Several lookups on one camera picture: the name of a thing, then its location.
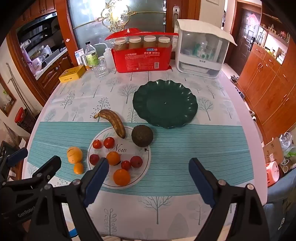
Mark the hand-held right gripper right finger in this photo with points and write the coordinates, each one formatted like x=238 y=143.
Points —
x=201 y=183

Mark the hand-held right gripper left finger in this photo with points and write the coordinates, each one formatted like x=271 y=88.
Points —
x=97 y=180

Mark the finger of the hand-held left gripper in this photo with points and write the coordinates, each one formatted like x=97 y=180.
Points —
x=49 y=166
x=17 y=154

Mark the small red fruit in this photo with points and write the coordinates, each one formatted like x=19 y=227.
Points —
x=136 y=161
x=109 y=142
x=97 y=144
x=94 y=159
x=126 y=165

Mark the small oval orange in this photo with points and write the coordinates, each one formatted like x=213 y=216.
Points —
x=78 y=168

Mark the round orange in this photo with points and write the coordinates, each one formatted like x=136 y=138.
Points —
x=113 y=158
x=121 y=177

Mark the yellow striped melon fruit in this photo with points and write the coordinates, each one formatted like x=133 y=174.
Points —
x=74 y=154

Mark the white round printed plate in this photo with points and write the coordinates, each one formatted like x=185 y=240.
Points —
x=138 y=176

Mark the brown spotted banana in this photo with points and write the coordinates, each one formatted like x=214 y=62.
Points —
x=115 y=122

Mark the brown kiwi fruit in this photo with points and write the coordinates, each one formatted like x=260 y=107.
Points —
x=142 y=136

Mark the dark green scalloped plate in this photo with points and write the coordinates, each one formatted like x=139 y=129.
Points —
x=165 y=109

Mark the red lidded container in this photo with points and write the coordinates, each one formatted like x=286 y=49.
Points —
x=19 y=114

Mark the tree print tablecloth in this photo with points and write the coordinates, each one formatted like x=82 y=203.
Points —
x=185 y=143

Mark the pink white small appliance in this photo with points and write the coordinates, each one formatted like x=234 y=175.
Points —
x=272 y=172

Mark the cardboard box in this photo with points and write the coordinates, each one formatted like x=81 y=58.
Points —
x=272 y=150

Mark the blue fabric chair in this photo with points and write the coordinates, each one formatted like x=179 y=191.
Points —
x=279 y=199

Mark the clear plastic bag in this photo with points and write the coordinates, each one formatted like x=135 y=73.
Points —
x=288 y=142

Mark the yellow flat box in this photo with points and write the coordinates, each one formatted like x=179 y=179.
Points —
x=71 y=73

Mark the clear ribbed drinking glass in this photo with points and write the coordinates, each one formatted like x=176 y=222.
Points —
x=100 y=69

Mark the small metal can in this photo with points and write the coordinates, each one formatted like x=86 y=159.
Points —
x=83 y=62

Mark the white sterilizer cabinet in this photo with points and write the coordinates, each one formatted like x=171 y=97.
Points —
x=196 y=67

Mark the clear bottle with green label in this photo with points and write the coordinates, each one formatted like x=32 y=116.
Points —
x=91 y=56

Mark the white squeeze bottle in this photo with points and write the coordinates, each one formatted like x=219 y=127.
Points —
x=108 y=59

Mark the red paper cup package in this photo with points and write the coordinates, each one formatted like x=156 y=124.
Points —
x=138 y=60

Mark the frosted glass door gold ornament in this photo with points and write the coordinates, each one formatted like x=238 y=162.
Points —
x=92 y=23

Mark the dark wooden entrance door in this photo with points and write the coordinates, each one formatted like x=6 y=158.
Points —
x=245 y=34

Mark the wooden wall cabinet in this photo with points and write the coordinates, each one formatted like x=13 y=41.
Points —
x=266 y=78

